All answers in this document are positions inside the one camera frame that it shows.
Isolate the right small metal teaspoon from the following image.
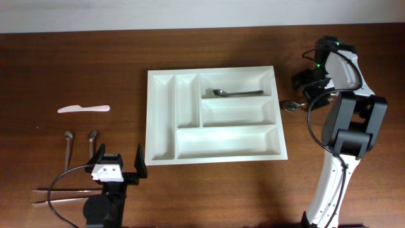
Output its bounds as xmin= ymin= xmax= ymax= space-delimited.
xmin=88 ymin=129 xmax=98 ymax=158

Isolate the left small metal teaspoon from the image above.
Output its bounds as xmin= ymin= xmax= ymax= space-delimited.
xmin=64 ymin=130 xmax=74 ymax=171

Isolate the white plastic cutlery tray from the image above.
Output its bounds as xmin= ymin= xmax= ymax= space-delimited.
xmin=145 ymin=66 xmax=287 ymax=165

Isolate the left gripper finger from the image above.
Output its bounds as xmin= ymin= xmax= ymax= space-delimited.
xmin=89 ymin=143 xmax=105 ymax=165
xmin=134 ymin=143 xmax=148 ymax=179

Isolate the pink plastic knife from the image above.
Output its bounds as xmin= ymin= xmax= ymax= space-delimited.
xmin=57 ymin=105 xmax=111 ymax=113

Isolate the left black cable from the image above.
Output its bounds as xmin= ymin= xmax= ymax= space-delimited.
xmin=47 ymin=164 xmax=96 ymax=228

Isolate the right black cable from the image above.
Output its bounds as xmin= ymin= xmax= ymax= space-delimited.
xmin=302 ymin=47 xmax=363 ymax=228

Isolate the small metal teaspoon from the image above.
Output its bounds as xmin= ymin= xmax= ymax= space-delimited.
xmin=88 ymin=129 xmax=98 ymax=158
xmin=64 ymin=130 xmax=74 ymax=171

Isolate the black cable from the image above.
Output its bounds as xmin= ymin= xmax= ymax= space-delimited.
xmin=47 ymin=164 xmax=96 ymax=228
xmin=302 ymin=47 xmax=363 ymax=228

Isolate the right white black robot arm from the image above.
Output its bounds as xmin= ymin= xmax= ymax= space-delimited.
xmin=291 ymin=36 xmax=388 ymax=227

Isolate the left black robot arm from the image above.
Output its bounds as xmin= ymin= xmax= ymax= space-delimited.
xmin=83 ymin=144 xmax=148 ymax=228

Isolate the metal tablespoon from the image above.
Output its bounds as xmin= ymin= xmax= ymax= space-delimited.
xmin=282 ymin=101 xmax=308 ymax=112
xmin=202 ymin=89 xmax=264 ymax=98

